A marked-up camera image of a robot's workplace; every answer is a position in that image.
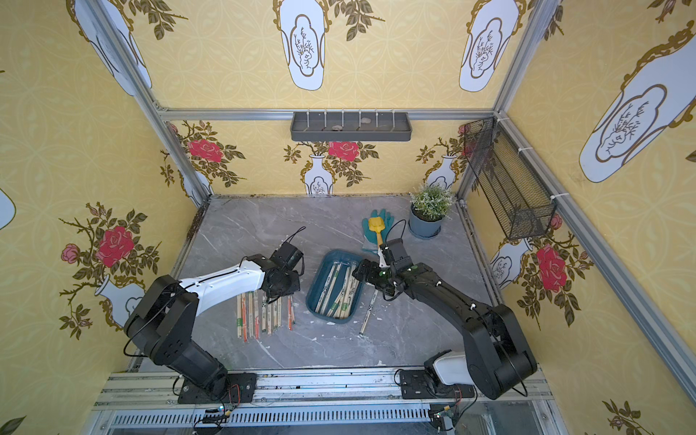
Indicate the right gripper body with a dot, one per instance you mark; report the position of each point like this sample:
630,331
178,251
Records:
374,272

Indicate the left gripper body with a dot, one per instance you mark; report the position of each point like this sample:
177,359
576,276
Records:
279,284

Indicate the chopsticks green label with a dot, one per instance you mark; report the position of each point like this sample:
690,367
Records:
278,313

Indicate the chopsticks red print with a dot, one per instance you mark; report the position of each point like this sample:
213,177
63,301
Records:
257,317

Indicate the chopsticks green text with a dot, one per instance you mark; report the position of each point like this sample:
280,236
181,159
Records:
270,323

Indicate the chopsticks red leaf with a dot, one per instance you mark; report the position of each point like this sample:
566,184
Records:
244,317

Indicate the chopsticks bamboo print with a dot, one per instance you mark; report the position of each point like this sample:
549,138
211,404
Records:
239,315

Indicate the teal plastic storage box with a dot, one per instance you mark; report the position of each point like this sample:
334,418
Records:
320,278

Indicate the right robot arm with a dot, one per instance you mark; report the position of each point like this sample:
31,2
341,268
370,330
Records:
496,356

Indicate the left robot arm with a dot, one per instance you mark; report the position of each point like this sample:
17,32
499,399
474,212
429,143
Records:
162,323

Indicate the chopstick pile in box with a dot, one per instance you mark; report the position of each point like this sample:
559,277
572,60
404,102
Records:
337,293

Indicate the green garden glove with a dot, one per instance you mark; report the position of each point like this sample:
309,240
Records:
369,244

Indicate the yellow toy shovel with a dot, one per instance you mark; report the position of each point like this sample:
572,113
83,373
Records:
377,226

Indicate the potted green plant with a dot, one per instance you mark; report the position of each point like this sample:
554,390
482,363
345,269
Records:
430,204

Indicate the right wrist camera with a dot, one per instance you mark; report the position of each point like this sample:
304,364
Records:
395,255

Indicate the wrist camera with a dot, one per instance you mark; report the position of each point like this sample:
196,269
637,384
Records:
287,254
395,255

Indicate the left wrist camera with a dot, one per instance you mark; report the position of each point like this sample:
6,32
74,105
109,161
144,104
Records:
287,254

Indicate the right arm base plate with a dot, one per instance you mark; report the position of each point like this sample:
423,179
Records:
422,384

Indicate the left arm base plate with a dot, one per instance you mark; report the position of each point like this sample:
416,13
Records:
237,388

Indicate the black wire mesh basket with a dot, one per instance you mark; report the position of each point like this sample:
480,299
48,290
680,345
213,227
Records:
521,203

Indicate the grey wall shelf tray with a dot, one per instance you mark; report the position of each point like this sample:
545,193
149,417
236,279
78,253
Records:
351,125

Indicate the aluminium front rail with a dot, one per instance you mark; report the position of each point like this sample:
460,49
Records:
330,396

